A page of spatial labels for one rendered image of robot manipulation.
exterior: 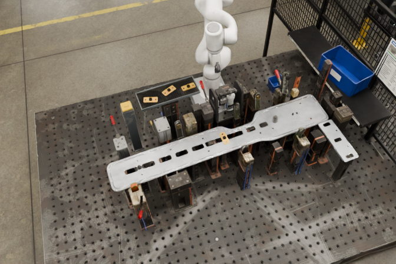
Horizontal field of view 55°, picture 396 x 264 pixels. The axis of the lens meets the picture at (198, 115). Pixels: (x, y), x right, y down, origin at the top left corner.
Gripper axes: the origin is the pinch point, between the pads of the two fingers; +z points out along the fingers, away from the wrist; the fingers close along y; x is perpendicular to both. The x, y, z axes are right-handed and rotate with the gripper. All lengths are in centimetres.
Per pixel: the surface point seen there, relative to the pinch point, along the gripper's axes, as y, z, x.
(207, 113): 13.4, 30.8, -9.3
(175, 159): 38, 32, -33
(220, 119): 13.5, 42.9, -1.6
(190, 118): 15.2, 29.3, -20.0
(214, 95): 7.4, 21.1, -2.9
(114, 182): 45, 27, -68
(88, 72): -120, 155, -115
